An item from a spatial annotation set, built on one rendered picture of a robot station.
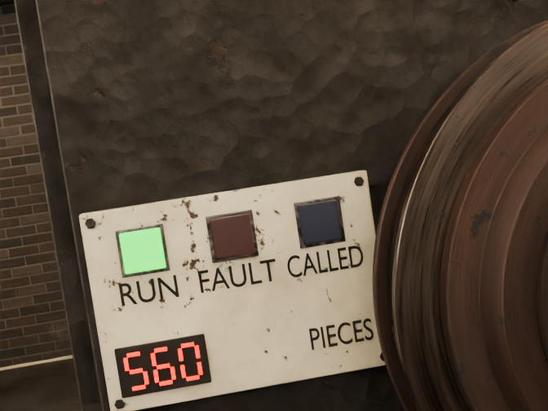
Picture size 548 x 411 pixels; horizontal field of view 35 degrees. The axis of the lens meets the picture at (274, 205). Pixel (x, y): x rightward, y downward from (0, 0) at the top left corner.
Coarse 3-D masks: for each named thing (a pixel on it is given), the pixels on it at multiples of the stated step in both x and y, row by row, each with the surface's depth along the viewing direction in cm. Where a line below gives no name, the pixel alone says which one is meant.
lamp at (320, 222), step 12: (312, 204) 78; (324, 204) 78; (336, 204) 78; (300, 216) 78; (312, 216) 78; (324, 216) 78; (336, 216) 78; (312, 228) 78; (324, 228) 78; (336, 228) 79; (312, 240) 78; (324, 240) 78
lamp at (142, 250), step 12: (156, 228) 77; (120, 240) 76; (132, 240) 76; (144, 240) 76; (156, 240) 77; (132, 252) 76; (144, 252) 76; (156, 252) 77; (132, 264) 76; (144, 264) 77; (156, 264) 77
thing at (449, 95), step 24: (504, 48) 73; (480, 72) 73; (456, 96) 73; (432, 120) 73; (408, 144) 73; (408, 168) 73; (384, 216) 73; (384, 240) 73; (384, 264) 73; (384, 288) 73; (384, 312) 73; (384, 336) 73; (384, 360) 74; (408, 408) 73
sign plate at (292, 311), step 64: (256, 192) 78; (320, 192) 79; (192, 256) 78; (256, 256) 78; (320, 256) 79; (128, 320) 77; (192, 320) 78; (256, 320) 78; (320, 320) 79; (128, 384) 77; (192, 384) 78; (256, 384) 79
